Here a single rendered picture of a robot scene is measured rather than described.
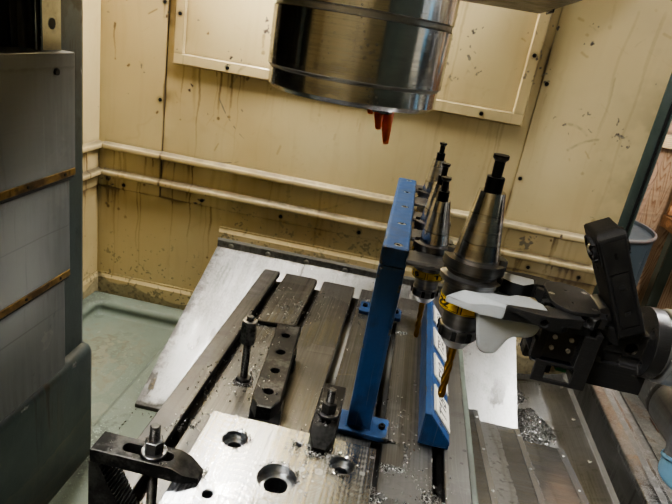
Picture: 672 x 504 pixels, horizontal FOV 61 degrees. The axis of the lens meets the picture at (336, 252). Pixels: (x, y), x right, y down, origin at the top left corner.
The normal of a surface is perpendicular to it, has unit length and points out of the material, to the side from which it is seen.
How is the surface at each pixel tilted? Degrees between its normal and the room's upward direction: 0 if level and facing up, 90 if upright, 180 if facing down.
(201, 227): 90
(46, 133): 90
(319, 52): 90
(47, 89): 90
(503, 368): 24
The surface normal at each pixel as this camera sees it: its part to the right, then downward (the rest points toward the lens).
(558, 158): -0.15, 0.32
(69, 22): 0.98, 0.20
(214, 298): 0.08, -0.70
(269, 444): 0.16, -0.92
